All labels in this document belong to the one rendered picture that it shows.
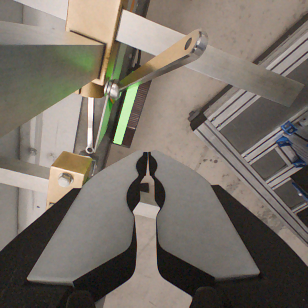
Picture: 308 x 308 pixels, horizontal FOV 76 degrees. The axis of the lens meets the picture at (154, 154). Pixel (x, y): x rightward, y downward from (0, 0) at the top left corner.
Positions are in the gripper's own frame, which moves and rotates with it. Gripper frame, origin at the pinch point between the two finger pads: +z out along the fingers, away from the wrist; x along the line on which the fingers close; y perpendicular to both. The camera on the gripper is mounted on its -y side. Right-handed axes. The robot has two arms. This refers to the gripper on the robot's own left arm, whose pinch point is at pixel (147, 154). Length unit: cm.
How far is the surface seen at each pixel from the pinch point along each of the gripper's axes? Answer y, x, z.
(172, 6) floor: -21, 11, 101
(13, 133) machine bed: 13, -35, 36
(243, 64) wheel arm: -3.7, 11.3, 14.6
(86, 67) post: -4.3, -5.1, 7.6
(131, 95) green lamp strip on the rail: 3.2, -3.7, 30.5
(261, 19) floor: -16, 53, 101
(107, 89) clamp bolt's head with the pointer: -0.9, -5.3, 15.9
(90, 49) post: -5.6, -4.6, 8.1
